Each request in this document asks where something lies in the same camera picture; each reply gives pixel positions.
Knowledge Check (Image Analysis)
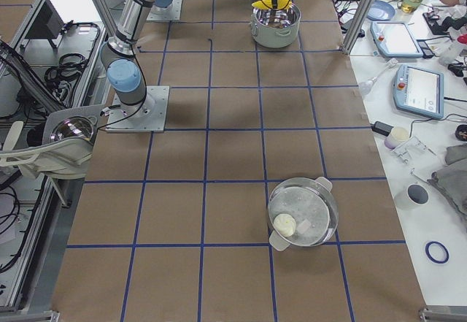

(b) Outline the yellow corn cob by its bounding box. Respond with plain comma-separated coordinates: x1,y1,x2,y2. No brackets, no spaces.
252,0,293,10

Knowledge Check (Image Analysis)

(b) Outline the pale green electric pot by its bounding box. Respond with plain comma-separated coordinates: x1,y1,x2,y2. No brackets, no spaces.
250,3,301,49

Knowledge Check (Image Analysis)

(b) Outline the blue plate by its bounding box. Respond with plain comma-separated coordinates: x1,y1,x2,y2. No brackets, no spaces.
366,0,395,21

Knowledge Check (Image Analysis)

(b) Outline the upper teach pendant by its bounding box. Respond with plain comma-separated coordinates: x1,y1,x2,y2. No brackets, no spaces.
370,21,423,58

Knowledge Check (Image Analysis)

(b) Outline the teach pendant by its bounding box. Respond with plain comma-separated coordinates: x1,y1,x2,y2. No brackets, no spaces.
393,64,444,120
370,21,423,58

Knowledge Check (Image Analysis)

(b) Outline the black power adapter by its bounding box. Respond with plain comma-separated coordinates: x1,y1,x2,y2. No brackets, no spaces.
371,121,393,137

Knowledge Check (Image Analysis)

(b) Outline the lower teach pendant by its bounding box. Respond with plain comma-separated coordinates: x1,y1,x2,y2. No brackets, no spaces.
393,64,444,120

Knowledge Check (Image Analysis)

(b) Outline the glass bowl with bun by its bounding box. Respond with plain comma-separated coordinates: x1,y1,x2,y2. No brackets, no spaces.
267,177,339,251

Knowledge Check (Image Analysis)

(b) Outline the white steamed bun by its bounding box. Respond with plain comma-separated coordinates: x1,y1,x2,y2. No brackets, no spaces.
273,213,296,237

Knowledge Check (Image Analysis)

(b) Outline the steel bowl on chair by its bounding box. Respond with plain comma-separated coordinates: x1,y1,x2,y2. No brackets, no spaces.
50,116,94,142

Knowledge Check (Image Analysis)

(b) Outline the white mug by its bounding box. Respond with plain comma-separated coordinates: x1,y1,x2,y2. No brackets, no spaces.
394,183,429,210

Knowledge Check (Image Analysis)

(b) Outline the grey cloth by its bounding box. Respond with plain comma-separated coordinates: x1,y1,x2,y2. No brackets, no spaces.
428,145,466,226

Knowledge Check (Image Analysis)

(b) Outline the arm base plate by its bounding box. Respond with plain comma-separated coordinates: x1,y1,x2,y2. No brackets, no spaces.
147,0,182,22
105,85,170,133

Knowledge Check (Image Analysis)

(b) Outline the aluminium frame post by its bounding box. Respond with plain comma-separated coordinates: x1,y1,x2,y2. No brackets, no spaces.
341,0,373,55

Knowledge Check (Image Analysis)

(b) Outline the blue ring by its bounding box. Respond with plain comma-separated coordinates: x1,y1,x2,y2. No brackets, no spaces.
425,240,450,264

